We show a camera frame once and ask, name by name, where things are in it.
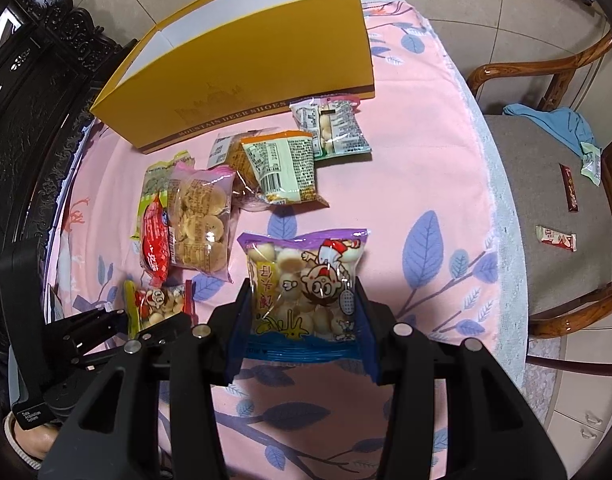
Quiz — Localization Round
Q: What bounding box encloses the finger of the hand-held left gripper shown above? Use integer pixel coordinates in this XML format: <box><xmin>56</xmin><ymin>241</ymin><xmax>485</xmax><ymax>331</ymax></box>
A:
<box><xmin>83</xmin><ymin>312</ymin><xmax>194</xmax><ymax>367</ymax></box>
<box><xmin>45</xmin><ymin>307</ymin><xmax>132</xmax><ymax>356</ymax></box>

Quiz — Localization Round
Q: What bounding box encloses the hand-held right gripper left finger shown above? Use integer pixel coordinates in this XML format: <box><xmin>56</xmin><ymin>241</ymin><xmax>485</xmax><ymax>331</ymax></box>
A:
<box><xmin>38</xmin><ymin>277</ymin><xmax>254</xmax><ymax>480</ymax></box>

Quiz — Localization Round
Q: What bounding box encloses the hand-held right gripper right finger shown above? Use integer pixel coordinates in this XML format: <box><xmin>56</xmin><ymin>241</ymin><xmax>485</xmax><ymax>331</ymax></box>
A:
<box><xmin>353</xmin><ymin>280</ymin><xmax>569</xmax><ymax>480</ymax></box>

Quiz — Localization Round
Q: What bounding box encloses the small red yellow biscuit packet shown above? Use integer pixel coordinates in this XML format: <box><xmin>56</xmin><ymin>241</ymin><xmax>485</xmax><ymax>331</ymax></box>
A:
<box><xmin>122</xmin><ymin>280</ymin><xmax>197</xmax><ymax>342</ymax></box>

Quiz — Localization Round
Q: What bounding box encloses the purple biscuit ball packet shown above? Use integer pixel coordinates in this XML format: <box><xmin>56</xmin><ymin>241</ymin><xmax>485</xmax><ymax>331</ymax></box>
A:
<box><xmin>236</xmin><ymin>228</ymin><xmax>370</xmax><ymax>365</ymax></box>

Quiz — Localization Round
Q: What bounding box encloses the clear cake packet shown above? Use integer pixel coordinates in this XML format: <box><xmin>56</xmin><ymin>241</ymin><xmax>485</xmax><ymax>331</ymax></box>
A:
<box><xmin>207</xmin><ymin>129</ymin><xmax>274</xmax><ymax>212</ymax></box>

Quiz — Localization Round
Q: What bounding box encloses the yellow cardboard box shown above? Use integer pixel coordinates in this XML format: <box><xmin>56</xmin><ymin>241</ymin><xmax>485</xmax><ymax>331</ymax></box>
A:
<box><xmin>88</xmin><ymin>0</ymin><xmax>377</xmax><ymax>156</ymax></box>

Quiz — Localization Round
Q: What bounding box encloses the person's left forearm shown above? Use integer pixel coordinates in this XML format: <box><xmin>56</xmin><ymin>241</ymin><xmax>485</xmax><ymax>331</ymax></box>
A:
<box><xmin>3</xmin><ymin>409</ymin><xmax>59</xmax><ymax>470</ymax></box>

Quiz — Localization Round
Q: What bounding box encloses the red snack packet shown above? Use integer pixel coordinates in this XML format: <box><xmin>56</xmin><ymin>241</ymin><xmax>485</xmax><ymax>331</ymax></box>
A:
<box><xmin>137</xmin><ymin>194</ymin><xmax>175</xmax><ymax>282</ymax></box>

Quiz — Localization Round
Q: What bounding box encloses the pink round cracker packet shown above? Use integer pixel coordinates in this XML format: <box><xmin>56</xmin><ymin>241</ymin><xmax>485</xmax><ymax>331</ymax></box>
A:
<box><xmin>165</xmin><ymin>161</ymin><xmax>237</xmax><ymax>284</ymax></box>

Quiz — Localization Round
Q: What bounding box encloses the pink floral tablecloth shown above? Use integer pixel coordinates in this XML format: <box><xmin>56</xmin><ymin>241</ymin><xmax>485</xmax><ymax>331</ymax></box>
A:
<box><xmin>40</xmin><ymin>0</ymin><xmax>532</xmax><ymax>480</ymax></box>

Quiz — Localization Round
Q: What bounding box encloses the green yellow snack packet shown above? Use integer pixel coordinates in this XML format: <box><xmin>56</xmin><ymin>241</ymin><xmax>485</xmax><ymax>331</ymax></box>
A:
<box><xmin>130</xmin><ymin>150</ymin><xmax>195</xmax><ymax>242</ymax></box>

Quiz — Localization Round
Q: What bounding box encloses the orange green snack packet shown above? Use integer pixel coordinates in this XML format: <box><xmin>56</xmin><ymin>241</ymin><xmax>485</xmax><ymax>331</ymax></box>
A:
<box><xmin>240</xmin><ymin>130</ymin><xmax>321</xmax><ymax>207</ymax></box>

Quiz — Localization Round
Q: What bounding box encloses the dark carved wooden furniture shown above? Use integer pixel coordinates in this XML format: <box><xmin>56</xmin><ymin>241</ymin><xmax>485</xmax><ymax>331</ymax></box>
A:
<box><xmin>0</xmin><ymin>0</ymin><xmax>139</xmax><ymax>321</ymax></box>

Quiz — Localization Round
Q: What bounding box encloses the green white snack packet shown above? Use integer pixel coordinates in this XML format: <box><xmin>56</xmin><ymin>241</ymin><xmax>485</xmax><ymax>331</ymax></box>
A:
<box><xmin>290</xmin><ymin>94</ymin><xmax>373</xmax><ymax>162</ymax></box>

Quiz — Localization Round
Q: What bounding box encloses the white red candy packet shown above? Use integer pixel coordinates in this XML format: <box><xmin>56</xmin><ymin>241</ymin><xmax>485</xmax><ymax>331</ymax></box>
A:
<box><xmin>534</xmin><ymin>224</ymin><xmax>579</xmax><ymax>253</ymax></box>

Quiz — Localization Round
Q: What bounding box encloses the wooden armchair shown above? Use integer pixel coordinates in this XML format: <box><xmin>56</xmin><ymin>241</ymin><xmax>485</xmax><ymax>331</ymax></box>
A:
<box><xmin>464</xmin><ymin>30</ymin><xmax>612</xmax><ymax>363</ymax></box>

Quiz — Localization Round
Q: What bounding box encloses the white cabinet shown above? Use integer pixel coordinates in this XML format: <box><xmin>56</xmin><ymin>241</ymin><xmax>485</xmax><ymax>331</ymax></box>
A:
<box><xmin>522</xmin><ymin>344</ymin><xmax>612</xmax><ymax>463</ymax></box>

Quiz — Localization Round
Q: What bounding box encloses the dark red candy bar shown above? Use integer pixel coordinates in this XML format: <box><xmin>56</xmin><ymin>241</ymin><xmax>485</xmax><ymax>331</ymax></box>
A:
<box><xmin>558</xmin><ymin>163</ymin><xmax>585</xmax><ymax>213</ymax></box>

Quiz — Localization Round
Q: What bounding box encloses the small green candy packet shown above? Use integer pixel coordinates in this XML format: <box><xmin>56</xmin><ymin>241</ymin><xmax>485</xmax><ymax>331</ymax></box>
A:
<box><xmin>580</xmin><ymin>141</ymin><xmax>603</xmax><ymax>187</ymax></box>

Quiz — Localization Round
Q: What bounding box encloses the blue cloth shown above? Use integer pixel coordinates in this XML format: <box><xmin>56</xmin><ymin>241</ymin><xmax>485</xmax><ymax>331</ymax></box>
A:
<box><xmin>502</xmin><ymin>103</ymin><xmax>597</xmax><ymax>159</ymax></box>

